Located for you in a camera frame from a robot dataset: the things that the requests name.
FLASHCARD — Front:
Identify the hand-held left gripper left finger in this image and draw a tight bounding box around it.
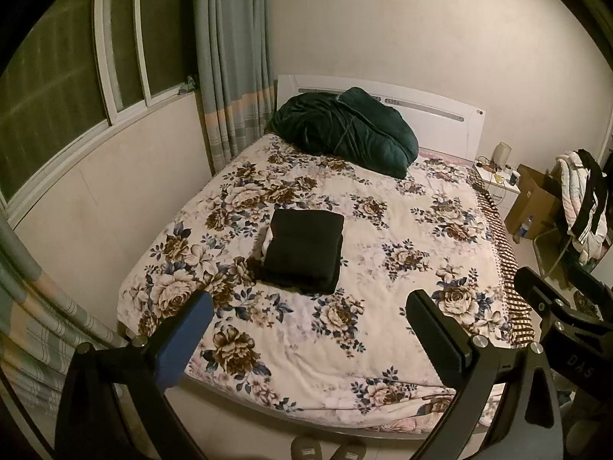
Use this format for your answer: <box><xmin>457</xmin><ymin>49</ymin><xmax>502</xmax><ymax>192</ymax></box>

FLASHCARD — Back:
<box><xmin>55</xmin><ymin>290</ymin><xmax>214</xmax><ymax>460</ymax></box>

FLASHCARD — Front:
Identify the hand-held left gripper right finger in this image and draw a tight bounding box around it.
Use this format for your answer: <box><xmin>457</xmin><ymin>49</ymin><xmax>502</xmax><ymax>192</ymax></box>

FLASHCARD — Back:
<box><xmin>406</xmin><ymin>289</ymin><xmax>563</xmax><ymax>460</ymax></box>

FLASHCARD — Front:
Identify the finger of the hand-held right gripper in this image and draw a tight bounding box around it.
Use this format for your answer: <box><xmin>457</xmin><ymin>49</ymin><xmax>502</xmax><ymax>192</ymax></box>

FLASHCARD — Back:
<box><xmin>513</xmin><ymin>266</ymin><xmax>582</xmax><ymax>327</ymax></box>
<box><xmin>569</xmin><ymin>268</ymin><xmax>613</xmax><ymax>301</ymax></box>

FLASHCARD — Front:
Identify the black and white garment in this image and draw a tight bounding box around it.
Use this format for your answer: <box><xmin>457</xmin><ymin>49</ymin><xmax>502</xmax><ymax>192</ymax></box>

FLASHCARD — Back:
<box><xmin>253</xmin><ymin>208</ymin><xmax>346</xmax><ymax>294</ymax></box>

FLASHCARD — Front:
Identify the brown checkered sheet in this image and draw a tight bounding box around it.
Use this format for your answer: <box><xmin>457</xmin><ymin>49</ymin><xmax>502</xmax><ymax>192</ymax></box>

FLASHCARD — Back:
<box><xmin>472</xmin><ymin>184</ymin><xmax>534</xmax><ymax>347</ymax></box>

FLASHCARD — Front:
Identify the metal chair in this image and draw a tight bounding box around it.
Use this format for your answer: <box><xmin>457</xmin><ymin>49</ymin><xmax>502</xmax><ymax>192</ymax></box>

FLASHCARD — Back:
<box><xmin>531</xmin><ymin>227</ymin><xmax>575</xmax><ymax>279</ymax></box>

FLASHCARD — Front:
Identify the black jacket with white stripes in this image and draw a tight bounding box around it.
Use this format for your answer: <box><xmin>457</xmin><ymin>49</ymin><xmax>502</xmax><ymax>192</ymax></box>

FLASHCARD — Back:
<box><xmin>572</xmin><ymin>148</ymin><xmax>613</xmax><ymax>251</ymax></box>

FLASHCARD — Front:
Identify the cardboard box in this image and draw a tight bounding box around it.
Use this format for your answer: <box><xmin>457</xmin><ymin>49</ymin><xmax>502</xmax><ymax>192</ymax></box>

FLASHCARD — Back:
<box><xmin>504</xmin><ymin>164</ymin><xmax>564</xmax><ymax>243</ymax></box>

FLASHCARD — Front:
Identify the white quilted jacket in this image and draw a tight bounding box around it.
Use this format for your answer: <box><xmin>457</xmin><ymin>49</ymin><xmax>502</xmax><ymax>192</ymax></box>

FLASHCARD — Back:
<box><xmin>548</xmin><ymin>150</ymin><xmax>613</xmax><ymax>265</ymax></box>

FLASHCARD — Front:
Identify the white nightstand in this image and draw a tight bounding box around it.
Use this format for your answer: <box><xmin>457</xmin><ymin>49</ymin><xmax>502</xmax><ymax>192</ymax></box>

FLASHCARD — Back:
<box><xmin>473</xmin><ymin>160</ymin><xmax>522</xmax><ymax>212</ymax></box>

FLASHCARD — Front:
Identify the floral blanket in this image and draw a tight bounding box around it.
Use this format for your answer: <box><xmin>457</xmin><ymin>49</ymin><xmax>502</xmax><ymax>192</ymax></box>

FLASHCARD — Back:
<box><xmin>117</xmin><ymin>131</ymin><xmax>528</xmax><ymax>434</ymax></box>

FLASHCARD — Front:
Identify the grey slipper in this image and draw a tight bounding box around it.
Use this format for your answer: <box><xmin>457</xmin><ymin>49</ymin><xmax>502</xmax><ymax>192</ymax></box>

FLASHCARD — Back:
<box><xmin>330</xmin><ymin>441</ymin><xmax>367</xmax><ymax>460</ymax></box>
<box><xmin>290</xmin><ymin>436</ymin><xmax>321</xmax><ymax>460</ymax></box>

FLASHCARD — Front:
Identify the green striped curtain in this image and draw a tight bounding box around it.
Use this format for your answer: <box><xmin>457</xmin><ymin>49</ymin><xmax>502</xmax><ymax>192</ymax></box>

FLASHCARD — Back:
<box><xmin>0</xmin><ymin>211</ymin><xmax>126</xmax><ymax>442</ymax></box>
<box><xmin>193</xmin><ymin>0</ymin><xmax>279</xmax><ymax>176</ymax></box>

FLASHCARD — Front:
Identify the white bed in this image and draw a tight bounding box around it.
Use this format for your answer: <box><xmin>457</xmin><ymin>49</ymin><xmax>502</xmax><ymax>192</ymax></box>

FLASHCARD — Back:
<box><xmin>115</xmin><ymin>74</ymin><xmax>533</xmax><ymax>442</ymax></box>

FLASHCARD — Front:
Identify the dark green duvet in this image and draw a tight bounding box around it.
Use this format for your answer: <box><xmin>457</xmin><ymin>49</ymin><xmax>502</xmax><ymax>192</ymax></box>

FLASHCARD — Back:
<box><xmin>268</xmin><ymin>86</ymin><xmax>420</xmax><ymax>179</ymax></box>

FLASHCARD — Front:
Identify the white framed window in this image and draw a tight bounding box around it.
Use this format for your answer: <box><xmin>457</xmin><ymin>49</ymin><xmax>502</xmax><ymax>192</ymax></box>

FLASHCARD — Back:
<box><xmin>0</xmin><ymin>0</ymin><xmax>199</xmax><ymax>214</ymax></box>

